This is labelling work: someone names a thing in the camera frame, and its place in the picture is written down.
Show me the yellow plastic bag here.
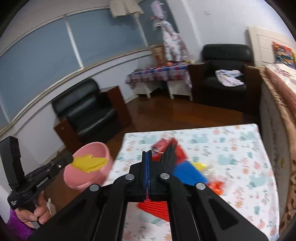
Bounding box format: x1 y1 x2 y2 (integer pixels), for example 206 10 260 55
71 155 108 173

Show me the pink plastic bucket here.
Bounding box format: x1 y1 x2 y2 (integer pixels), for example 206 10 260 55
63 142 113 191

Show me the orange plastic bag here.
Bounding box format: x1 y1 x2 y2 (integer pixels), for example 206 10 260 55
207 180 225 195

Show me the red foam net sleeve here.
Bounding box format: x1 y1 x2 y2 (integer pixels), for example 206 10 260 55
137 199 170 222

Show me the blue purple wrapper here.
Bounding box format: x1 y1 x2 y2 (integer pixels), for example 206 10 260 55
173 161 208 186

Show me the purple sleeve forearm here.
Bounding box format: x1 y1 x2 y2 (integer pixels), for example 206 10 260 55
6 209 36 240

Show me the person's left hand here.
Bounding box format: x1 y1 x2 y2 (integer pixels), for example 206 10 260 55
15 192 51 228

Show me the left black leather armchair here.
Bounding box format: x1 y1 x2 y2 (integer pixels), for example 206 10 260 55
51 78 132 153

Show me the black leather armchair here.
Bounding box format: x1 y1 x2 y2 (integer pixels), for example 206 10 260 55
188 44 261 112
51 78 132 153

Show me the floral bear tablecloth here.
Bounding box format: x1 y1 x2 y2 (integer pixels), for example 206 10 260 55
106 124 280 240

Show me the red crumpled wrapper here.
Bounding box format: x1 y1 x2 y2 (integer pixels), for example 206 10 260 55
151 138 188 165

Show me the bed with brown blanket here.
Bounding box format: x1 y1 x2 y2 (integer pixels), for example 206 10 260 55
259 67 295 235

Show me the right black leather armchair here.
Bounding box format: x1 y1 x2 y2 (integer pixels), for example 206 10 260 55
188 44 261 112

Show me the white side table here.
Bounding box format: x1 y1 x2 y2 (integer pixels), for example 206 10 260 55
132 80 193 101

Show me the cloth on armchair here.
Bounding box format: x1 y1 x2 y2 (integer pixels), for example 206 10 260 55
215 70 244 87

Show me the brown paper bag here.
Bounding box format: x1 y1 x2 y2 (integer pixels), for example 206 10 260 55
151 45 167 66

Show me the plaid tablecloth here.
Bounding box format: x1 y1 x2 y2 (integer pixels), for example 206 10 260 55
125 63 192 89

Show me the hanging floral jacket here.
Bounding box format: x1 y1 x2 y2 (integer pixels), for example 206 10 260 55
151 1 189 62

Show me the hanging beige garment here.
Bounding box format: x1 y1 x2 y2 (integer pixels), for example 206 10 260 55
110 0 144 18

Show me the colourful pillow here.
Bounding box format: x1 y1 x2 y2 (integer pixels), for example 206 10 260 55
272 42 295 69

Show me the white headboard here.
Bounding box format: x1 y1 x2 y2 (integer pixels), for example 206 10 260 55
248 26 295 67

